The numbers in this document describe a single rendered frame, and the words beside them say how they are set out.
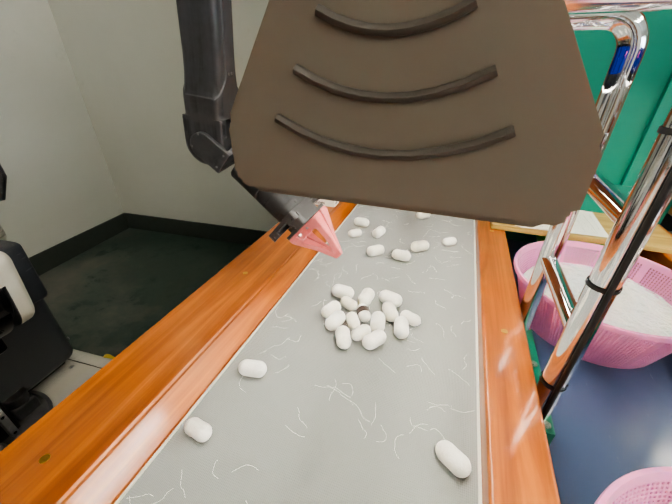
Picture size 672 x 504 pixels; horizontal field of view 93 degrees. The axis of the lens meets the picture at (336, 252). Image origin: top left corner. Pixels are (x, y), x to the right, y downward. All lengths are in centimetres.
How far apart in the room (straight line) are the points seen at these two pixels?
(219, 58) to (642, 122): 80
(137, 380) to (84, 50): 230
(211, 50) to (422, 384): 48
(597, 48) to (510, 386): 68
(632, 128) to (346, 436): 81
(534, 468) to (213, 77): 54
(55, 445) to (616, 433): 62
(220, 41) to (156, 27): 175
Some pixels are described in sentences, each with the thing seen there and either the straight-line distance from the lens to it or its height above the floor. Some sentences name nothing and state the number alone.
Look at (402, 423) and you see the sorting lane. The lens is 39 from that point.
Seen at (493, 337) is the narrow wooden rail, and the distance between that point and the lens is 47.
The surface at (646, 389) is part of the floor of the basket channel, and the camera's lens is 66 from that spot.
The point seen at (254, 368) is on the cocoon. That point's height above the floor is 76.
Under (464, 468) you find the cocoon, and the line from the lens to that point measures 36.
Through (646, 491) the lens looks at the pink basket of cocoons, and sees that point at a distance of 44.
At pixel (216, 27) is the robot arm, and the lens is 48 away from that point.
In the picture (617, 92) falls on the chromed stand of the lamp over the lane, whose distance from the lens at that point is 46.
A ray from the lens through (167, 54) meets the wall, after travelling 221.
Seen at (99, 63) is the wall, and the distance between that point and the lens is 254.
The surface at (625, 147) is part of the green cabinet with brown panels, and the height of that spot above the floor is 92.
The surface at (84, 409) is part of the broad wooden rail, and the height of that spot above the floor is 76.
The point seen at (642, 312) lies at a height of 73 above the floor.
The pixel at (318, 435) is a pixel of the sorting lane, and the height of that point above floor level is 74.
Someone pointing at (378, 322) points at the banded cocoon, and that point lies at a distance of 46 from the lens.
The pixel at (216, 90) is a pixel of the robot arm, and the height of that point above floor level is 104.
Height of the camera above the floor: 107
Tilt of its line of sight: 30 degrees down
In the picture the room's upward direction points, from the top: straight up
